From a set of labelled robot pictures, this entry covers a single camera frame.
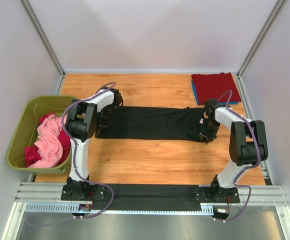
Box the black t shirt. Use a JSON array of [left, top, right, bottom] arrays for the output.
[[95, 106, 204, 143]]

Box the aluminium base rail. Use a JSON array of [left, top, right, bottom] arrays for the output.
[[15, 182, 288, 216]]

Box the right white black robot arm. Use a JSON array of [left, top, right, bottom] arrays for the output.
[[195, 98, 268, 203]]

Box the left aluminium corner post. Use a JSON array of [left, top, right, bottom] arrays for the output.
[[19, 0, 66, 76]]

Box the right aluminium corner post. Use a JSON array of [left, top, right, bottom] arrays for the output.
[[237, 0, 288, 77]]

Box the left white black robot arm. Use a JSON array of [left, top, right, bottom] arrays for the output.
[[61, 86, 123, 201]]

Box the folded dark red shirt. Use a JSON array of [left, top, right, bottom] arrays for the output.
[[191, 72, 242, 105]]

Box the magenta shirt in bin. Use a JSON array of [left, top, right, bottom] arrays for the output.
[[23, 112, 73, 169]]

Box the olive green plastic bin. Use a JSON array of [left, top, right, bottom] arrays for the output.
[[6, 95, 75, 175]]

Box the folded blue shirt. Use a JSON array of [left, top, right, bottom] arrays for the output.
[[191, 80, 240, 105]]

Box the aluminium corner post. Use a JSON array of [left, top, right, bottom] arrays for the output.
[[237, 0, 288, 77], [19, 0, 66, 76]]

